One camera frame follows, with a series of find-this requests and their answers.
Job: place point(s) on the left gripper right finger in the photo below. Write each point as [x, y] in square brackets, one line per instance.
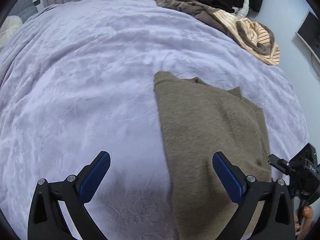
[276, 220]

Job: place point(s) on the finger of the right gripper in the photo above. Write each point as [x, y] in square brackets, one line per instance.
[279, 164]

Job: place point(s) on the dark monitor screen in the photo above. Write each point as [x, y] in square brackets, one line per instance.
[309, 33]

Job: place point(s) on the brown striped clothes pile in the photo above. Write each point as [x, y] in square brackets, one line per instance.
[252, 36]

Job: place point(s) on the person's right hand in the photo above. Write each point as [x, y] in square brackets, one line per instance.
[303, 230]

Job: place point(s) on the lavender plush bed blanket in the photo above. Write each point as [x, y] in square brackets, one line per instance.
[77, 79]

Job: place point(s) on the round white pleated cushion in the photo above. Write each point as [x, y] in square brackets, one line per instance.
[9, 28]

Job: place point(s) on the olive brown knit sweater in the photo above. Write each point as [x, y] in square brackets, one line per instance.
[198, 120]

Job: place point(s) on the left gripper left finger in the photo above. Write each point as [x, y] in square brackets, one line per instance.
[46, 220]

